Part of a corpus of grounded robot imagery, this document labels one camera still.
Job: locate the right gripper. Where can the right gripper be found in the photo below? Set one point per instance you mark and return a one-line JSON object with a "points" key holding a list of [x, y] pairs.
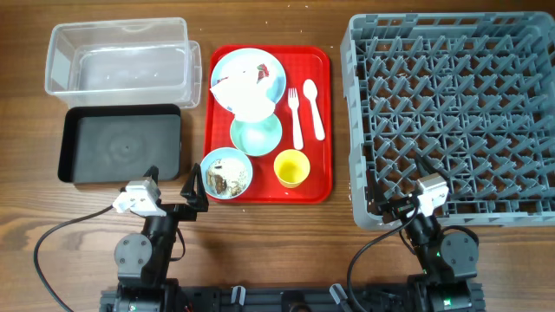
{"points": [[395, 207]]}

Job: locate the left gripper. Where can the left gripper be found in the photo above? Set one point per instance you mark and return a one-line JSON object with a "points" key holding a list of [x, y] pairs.
{"points": [[196, 200]]}

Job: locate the light blue bowl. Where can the light blue bowl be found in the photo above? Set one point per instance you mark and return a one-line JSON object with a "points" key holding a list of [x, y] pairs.
{"points": [[222, 153]]}

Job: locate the small green bowl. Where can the small green bowl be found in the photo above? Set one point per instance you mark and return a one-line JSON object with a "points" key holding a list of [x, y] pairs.
{"points": [[256, 139]]}

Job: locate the yellow plastic cup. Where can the yellow plastic cup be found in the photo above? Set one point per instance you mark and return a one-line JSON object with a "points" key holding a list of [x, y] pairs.
{"points": [[292, 168]]}

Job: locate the white paper napkin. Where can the white paper napkin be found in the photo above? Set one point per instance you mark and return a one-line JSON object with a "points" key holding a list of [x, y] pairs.
{"points": [[243, 96]]}

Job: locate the white plastic fork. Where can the white plastic fork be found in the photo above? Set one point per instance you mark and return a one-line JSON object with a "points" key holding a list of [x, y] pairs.
{"points": [[293, 103]]}

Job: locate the large light blue plate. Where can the large light blue plate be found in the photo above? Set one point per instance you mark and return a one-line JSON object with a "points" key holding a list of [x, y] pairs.
{"points": [[241, 58]]}

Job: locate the red snack wrapper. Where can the red snack wrapper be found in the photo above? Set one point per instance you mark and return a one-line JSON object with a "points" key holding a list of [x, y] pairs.
{"points": [[263, 72]]}

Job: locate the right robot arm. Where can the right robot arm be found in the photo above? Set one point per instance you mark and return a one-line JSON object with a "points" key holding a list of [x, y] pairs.
{"points": [[448, 255]]}

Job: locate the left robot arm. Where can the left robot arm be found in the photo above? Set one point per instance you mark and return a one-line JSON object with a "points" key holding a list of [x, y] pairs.
{"points": [[143, 258]]}

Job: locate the grey dishwasher rack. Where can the grey dishwasher rack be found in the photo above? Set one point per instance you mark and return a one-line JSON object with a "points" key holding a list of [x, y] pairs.
{"points": [[472, 93]]}

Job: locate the clear plastic waste bin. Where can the clear plastic waste bin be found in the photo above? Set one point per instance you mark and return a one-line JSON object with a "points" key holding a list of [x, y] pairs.
{"points": [[124, 62]]}

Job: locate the food scraps and rice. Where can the food scraps and rice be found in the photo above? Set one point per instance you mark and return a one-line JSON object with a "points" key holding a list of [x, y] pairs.
{"points": [[227, 177]]}

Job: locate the black plastic tray bin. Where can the black plastic tray bin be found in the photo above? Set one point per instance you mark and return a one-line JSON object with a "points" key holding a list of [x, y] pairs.
{"points": [[108, 144]]}

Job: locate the white plastic spoon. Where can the white plastic spoon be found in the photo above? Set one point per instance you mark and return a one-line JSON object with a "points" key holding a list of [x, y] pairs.
{"points": [[310, 93]]}

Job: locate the red serving tray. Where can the red serving tray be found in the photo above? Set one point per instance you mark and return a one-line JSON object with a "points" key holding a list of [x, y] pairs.
{"points": [[300, 63]]}

